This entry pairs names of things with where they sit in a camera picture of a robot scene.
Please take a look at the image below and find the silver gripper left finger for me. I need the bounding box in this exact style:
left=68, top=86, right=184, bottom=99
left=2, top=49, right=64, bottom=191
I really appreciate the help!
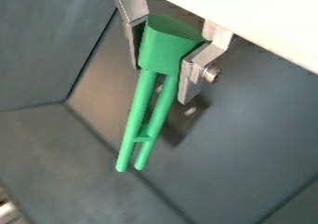
left=114, top=0, right=149, bottom=70

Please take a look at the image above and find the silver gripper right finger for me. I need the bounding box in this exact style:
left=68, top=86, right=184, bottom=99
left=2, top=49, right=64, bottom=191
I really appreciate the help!
left=177, top=20, right=235, bottom=104

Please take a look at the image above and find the green three prong object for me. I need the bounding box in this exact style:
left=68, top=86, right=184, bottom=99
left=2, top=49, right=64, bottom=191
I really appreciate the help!
left=114, top=14, right=204, bottom=172

